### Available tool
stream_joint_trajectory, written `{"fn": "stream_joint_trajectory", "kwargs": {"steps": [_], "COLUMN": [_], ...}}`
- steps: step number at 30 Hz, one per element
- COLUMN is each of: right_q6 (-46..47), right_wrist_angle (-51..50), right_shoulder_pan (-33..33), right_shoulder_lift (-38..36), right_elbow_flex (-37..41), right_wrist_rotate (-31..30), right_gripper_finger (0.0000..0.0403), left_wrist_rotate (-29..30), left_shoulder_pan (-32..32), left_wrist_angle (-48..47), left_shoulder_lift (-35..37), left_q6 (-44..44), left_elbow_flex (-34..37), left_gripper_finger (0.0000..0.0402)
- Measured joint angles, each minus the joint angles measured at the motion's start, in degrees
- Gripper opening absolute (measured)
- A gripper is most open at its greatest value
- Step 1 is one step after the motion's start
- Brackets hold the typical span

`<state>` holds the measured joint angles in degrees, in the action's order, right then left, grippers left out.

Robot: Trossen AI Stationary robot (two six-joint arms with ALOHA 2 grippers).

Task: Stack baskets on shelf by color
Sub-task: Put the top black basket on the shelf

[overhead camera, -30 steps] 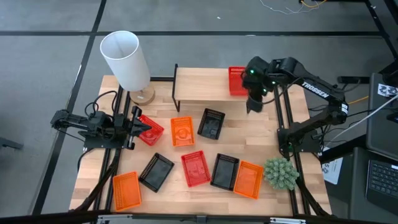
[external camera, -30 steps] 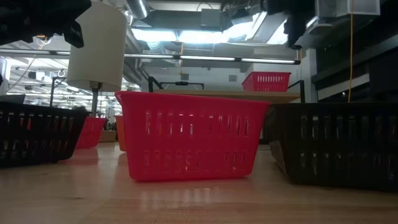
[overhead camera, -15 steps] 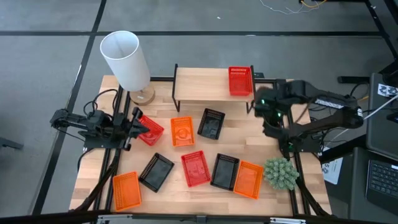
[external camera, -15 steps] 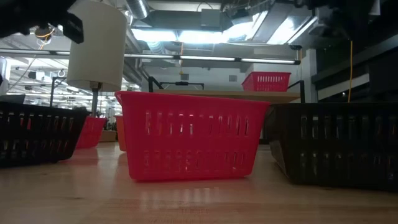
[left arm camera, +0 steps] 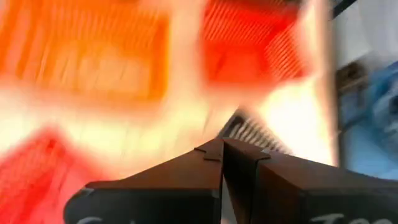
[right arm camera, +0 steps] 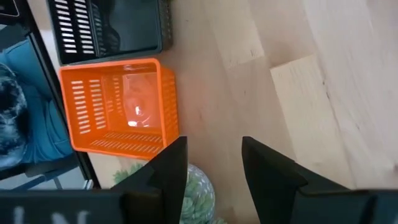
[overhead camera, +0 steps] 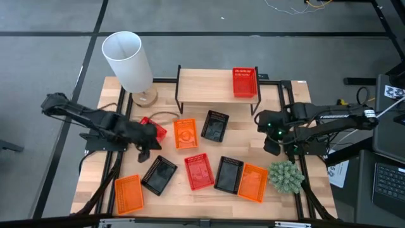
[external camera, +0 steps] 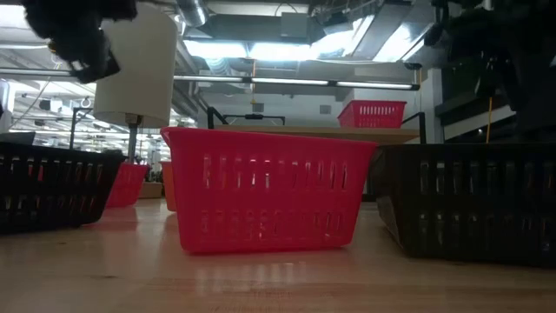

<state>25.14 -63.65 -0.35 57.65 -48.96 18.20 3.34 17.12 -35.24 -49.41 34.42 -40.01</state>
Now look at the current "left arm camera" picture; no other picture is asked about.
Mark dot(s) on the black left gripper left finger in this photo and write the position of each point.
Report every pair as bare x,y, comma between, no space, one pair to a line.
161,193

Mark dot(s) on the black plastic slotted basket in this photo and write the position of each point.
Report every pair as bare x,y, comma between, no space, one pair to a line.
248,132

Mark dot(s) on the orange plastic slotted basket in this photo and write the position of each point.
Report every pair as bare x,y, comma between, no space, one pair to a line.
93,46

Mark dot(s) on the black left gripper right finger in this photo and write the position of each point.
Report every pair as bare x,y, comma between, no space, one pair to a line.
311,196

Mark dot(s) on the red plastic slotted basket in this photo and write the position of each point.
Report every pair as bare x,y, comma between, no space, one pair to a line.
248,40
31,180

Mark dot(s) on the blue fabric object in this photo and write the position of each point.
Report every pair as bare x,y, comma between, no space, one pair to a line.
370,143

